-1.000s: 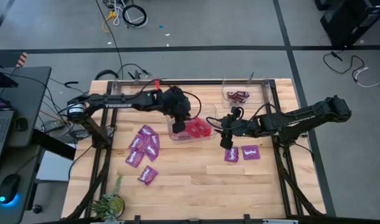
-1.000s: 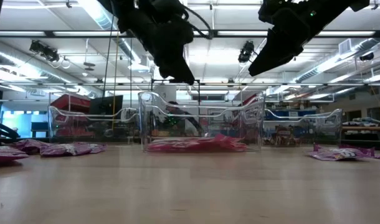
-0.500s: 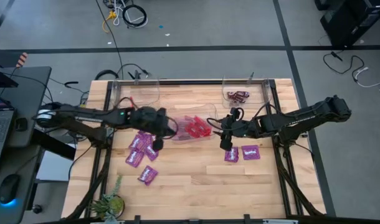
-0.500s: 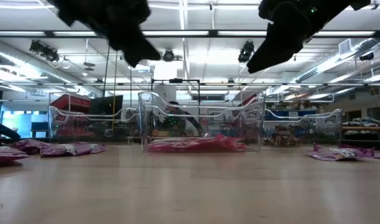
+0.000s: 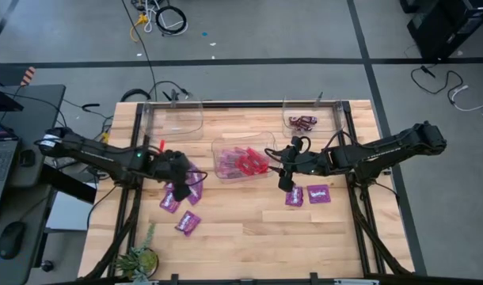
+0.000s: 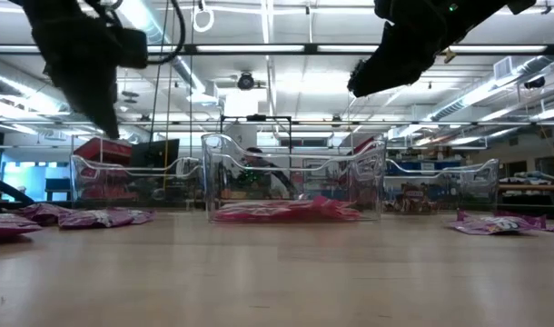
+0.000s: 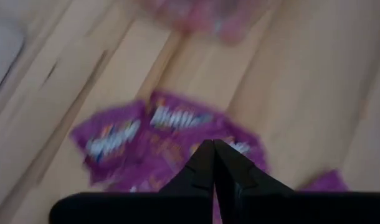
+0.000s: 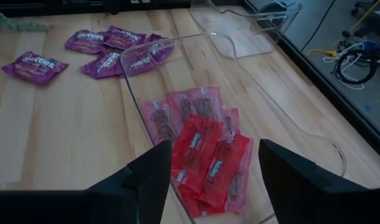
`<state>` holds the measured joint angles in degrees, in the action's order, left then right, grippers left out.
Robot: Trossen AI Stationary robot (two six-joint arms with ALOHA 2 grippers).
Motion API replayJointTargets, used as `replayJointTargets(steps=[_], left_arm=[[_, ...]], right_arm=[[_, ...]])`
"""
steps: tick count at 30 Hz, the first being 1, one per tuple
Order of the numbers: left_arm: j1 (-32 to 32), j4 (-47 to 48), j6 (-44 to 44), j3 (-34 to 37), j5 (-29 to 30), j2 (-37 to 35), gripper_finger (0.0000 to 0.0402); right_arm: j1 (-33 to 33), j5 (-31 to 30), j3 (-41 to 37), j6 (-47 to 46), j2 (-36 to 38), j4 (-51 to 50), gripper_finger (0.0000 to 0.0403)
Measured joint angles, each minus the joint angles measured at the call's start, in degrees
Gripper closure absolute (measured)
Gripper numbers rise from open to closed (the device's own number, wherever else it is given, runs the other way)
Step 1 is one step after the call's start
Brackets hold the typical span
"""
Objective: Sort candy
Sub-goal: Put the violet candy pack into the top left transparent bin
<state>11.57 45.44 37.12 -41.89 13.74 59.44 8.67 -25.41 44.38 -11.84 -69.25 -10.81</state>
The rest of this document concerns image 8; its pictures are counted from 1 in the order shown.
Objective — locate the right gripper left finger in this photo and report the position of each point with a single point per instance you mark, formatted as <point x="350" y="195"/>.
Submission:
<point x="146" y="186"/>

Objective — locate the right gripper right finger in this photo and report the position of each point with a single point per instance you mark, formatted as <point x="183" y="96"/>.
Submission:
<point x="296" y="193"/>

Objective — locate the red Twizzlers candy pack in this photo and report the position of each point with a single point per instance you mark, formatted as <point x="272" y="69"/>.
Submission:
<point x="222" y="171"/>
<point x="202" y="102"/>
<point x="231" y="121"/>
<point x="190" y="202"/>
<point x="240" y="189"/>
<point x="160" y="121"/>
<point x="196" y="149"/>

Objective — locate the clear plastic bin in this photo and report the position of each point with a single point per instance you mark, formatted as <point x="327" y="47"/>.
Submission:
<point x="271" y="124"/>
<point x="240" y="37"/>

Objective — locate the purple Skittles candy pack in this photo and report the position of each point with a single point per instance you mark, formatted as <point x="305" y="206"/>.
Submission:
<point x="34" y="67"/>
<point x="104" y="63"/>
<point x="162" y="46"/>
<point x="124" y="37"/>
<point x="85" y="40"/>
<point x="140" y="62"/>

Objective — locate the blue floor sticker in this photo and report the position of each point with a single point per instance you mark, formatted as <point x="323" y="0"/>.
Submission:
<point x="367" y="107"/>

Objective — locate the green potted plant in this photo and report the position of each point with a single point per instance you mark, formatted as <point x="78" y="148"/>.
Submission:
<point x="15" y="25"/>

